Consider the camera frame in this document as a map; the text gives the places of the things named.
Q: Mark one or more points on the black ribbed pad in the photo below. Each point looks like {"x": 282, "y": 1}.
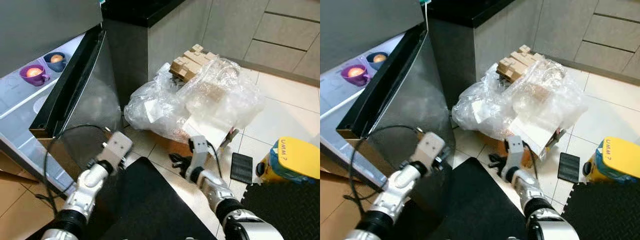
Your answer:
{"x": 568, "y": 167}
{"x": 242, "y": 168}

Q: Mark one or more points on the clear plastic bag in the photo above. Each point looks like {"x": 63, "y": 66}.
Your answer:
{"x": 220, "y": 100}
{"x": 545, "y": 100}

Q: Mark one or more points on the yellow lidded container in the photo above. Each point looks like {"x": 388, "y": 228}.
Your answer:
{"x": 295, "y": 157}
{"x": 617, "y": 157}

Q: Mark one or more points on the black foam floor mat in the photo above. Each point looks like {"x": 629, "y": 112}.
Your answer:
{"x": 285, "y": 210}
{"x": 605, "y": 210}

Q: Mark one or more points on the small dark object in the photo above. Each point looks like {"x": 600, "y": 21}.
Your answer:
{"x": 372, "y": 64}
{"x": 50, "y": 65}

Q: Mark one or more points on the round orange food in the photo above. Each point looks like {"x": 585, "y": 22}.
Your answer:
{"x": 379, "y": 58}
{"x": 34, "y": 72}
{"x": 355, "y": 72}
{"x": 57, "y": 58}

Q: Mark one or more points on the small purple object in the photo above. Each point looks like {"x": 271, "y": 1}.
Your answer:
{"x": 352, "y": 79}
{"x": 31, "y": 79}

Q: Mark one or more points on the grey kitchen cabinets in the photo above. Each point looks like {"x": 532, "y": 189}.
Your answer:
{"x": 240, "y": 30}
{"x": 565, "y": 30}

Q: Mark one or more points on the grey freezer door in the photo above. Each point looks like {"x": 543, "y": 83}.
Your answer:
{"x": 370, "y": 30}
{"x": 45, "y": 30}

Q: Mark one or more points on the black induction cooktop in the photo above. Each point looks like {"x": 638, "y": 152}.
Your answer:
{"x": 460, "y": 10}
{"x": 135, "y": 10}

